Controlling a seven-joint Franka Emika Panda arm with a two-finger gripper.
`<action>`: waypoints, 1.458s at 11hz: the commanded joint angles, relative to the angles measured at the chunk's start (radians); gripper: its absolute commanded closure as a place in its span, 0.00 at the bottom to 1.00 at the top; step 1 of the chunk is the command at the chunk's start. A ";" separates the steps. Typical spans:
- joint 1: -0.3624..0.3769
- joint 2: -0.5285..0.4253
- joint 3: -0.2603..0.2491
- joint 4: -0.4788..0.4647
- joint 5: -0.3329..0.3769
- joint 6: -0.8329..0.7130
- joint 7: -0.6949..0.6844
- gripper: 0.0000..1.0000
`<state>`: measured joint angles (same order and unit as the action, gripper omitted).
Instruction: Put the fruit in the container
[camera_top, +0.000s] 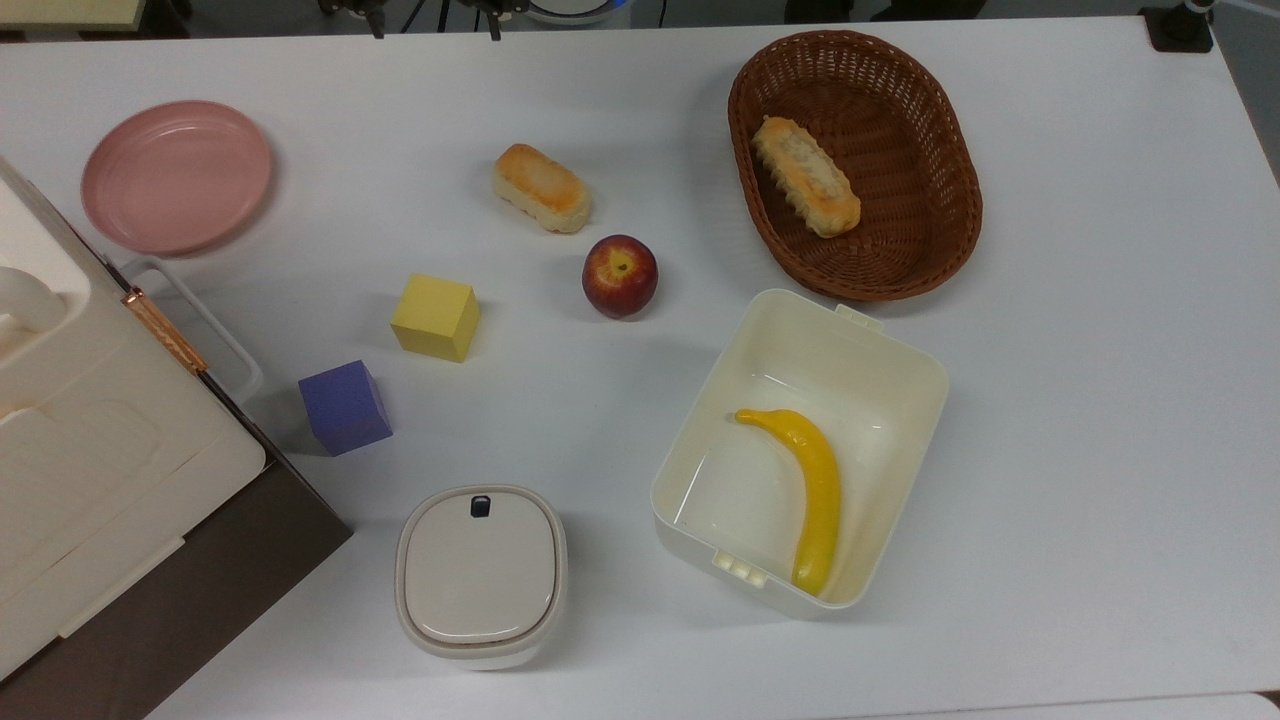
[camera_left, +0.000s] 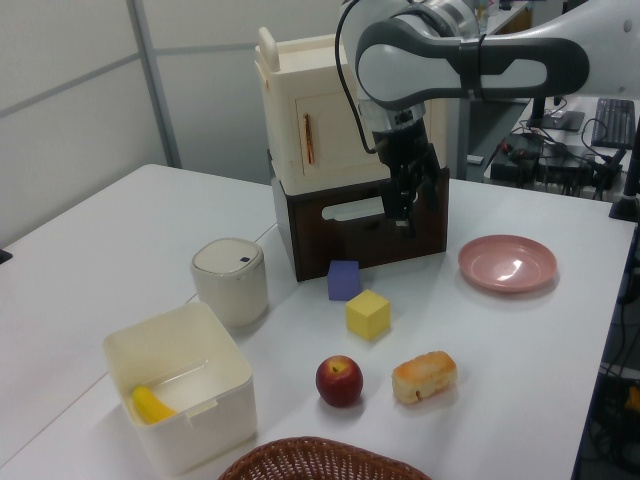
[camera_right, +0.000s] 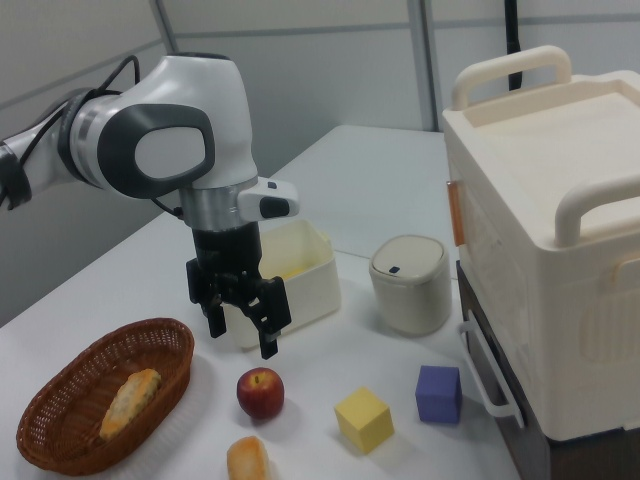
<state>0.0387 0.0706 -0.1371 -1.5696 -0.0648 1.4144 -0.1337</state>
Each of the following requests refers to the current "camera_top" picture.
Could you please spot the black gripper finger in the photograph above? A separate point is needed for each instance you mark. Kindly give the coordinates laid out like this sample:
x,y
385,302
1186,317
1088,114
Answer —
x,y
493,26
375,24

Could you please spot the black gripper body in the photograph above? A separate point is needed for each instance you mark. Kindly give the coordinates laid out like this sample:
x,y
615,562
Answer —
x,y
340,4

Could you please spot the white plastic container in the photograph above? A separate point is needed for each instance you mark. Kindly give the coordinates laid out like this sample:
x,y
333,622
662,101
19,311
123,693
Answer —
x,y
870,380

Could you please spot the golden bread roll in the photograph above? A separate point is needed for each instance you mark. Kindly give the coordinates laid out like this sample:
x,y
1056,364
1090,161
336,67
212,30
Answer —
x,y
542,188

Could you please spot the pink plate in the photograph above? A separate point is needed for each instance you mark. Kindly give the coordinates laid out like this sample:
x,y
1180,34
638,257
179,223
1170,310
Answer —
x,y
175,178

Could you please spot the beige board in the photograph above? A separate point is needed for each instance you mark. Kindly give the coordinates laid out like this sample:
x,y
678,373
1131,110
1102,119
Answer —
x,y
70,12

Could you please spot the red apple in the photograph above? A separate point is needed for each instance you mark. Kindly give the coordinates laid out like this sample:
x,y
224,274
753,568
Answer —
x,y
620,277

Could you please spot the yellow foam cube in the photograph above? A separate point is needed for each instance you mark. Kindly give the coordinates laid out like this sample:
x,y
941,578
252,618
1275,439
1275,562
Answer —
x,y
435,317

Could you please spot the ridged long bread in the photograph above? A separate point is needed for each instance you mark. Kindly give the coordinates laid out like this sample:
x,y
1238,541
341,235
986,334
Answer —
x,y
805,177

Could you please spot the copper latch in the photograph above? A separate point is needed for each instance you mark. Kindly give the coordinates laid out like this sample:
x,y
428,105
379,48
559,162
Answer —
x,y
165,330

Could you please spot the purple foam cube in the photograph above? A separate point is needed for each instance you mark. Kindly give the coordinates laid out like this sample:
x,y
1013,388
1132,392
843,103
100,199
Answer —
x,y
345,408

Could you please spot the brown wicker basket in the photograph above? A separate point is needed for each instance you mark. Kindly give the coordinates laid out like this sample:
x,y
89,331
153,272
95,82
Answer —
x,y
930,180

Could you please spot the small cream lidded bin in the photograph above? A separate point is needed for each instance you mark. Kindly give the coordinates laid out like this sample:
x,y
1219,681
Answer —
x,y
480,575

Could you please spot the yellow banana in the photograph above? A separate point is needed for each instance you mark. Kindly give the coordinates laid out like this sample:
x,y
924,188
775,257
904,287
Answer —
x,y
820,490

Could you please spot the dark brown cabinet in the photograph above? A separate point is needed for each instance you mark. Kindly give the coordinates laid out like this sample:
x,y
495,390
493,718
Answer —
x,y
220,600

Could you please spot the black clamp mount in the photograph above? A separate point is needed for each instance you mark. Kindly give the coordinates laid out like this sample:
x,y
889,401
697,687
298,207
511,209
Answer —
x,y
1178,28

